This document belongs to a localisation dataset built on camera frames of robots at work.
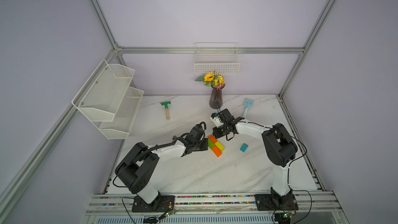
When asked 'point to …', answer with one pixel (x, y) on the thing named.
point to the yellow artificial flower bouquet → (217, 81)
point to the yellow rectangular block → (219, 145)
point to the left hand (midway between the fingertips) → (206, 145)
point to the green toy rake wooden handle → (166, 103)
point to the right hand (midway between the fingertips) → (215, 134)
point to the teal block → (244, 147)
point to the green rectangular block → (210, 143)
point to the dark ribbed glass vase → (216, 99)
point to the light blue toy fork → (247, 104)
